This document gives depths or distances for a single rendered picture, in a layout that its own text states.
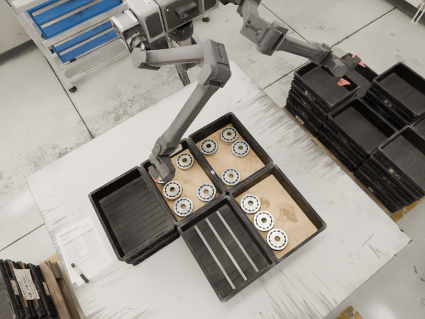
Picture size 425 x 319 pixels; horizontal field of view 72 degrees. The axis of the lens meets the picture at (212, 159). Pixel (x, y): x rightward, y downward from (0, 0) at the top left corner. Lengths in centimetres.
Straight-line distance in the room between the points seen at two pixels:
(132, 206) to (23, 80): 246
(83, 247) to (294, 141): 138
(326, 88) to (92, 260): 199
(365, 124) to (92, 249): 207
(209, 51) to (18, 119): 272
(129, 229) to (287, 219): 81
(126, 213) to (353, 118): 180
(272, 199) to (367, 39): 252
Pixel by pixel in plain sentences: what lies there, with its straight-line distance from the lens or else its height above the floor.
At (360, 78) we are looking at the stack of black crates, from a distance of 294.
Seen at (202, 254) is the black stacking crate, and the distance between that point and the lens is 151.
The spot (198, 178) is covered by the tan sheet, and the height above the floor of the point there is 83.
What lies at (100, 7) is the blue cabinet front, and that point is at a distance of 304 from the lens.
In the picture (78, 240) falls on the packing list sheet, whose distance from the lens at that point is 185.
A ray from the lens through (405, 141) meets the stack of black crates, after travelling 242.
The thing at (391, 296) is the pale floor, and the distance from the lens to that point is 258.
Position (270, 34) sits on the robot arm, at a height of 160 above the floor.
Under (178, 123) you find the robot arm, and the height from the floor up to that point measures 141.
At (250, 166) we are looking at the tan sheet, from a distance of 164.
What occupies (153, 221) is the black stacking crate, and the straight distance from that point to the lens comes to 159.
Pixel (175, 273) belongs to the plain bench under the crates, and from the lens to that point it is 165.
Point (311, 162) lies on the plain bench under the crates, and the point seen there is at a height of 70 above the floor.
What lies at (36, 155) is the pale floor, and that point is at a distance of 314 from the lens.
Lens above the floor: 232
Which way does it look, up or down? 64 degrees down
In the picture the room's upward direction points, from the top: 7 degrees counter-clockwise
